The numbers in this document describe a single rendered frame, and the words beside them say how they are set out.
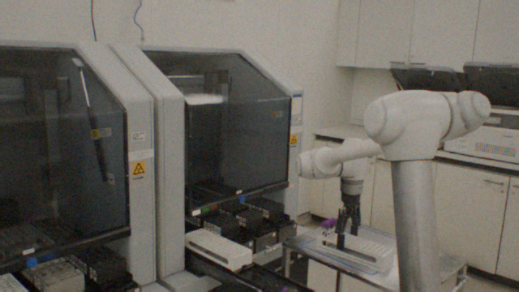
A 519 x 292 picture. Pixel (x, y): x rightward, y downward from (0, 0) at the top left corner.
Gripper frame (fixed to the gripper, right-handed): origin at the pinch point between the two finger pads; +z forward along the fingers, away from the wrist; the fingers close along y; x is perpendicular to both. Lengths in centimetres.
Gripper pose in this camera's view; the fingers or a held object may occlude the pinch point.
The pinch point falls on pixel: (347, 240)
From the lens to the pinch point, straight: 185.5
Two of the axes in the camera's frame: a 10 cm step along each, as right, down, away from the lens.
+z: -0.3, 9.8, 2.0
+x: -7.7, -1.6, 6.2
